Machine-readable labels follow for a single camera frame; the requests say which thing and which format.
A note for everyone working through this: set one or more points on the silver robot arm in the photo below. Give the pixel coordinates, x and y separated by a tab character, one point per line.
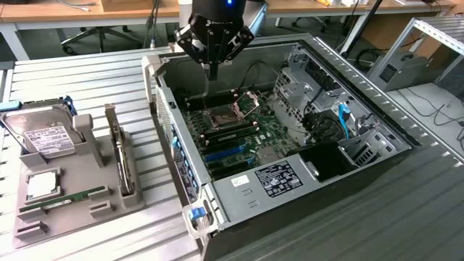
184	8

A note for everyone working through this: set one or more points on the green motherboard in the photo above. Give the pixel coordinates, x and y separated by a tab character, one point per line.
268	136

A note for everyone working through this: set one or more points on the grey printed parts rack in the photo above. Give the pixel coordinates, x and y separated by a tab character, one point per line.
72	223

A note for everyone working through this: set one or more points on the metal socket cover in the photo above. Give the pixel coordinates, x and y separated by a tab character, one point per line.
252	94

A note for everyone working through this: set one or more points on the silver hard disk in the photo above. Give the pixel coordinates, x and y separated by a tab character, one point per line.
42	127

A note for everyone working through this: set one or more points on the graphics card with black cooler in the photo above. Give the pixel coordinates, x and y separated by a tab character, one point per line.
118	152

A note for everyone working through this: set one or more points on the CPU socket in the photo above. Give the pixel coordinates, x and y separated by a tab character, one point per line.
222	118

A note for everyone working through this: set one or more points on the grey power supply unit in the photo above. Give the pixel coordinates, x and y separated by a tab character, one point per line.
246	201

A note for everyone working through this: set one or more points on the small cardboard box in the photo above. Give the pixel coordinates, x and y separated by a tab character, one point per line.
126	5

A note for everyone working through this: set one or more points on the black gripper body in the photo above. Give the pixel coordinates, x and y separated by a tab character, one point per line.
217	16

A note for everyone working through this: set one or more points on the green RAM stick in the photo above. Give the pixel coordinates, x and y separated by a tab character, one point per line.
77	195

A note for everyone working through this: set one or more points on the grey metal disk bay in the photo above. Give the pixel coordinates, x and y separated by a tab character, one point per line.
293	89

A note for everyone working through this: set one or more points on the aluminium profile frame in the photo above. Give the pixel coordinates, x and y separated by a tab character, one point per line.
398	46

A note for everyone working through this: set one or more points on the grey office chair base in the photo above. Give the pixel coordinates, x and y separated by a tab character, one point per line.
102	34

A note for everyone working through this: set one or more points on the black tripod leg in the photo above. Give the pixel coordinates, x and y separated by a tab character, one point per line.
362	24

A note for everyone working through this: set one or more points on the grey computer tower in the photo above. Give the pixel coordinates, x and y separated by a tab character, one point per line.
409	70

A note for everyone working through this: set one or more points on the perforated metal bracket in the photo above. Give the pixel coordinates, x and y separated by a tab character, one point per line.
362	152

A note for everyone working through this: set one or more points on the CPU chip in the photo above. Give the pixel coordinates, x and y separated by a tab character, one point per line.
41	186

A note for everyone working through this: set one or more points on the installed RAM stick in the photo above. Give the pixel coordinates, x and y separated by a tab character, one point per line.
232	137

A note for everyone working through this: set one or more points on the open grey PC case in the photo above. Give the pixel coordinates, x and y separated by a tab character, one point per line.
173	73

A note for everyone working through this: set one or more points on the long PCIe expansion slot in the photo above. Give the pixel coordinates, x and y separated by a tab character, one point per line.
222	154

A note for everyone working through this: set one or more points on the wooden desk white frame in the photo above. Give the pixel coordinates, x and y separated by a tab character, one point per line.
53	12
344	10

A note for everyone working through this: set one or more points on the blue disk caddy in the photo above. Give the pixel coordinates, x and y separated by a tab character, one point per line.
70	106

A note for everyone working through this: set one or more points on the blue case latch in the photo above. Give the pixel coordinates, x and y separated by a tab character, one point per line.
197	212

